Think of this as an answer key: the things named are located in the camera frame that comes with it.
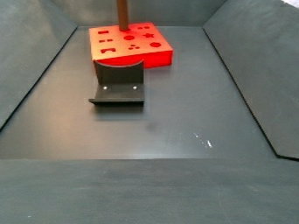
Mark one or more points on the grey side panel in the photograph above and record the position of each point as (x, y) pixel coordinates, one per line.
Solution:
(33, 32)

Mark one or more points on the brown oval rod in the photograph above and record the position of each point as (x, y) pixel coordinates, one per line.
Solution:
(121, 15)

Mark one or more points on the red shape sorter block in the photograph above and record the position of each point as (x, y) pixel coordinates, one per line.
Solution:
(121, 48)

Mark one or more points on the black curved holder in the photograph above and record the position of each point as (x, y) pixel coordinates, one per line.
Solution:
(120, 84)

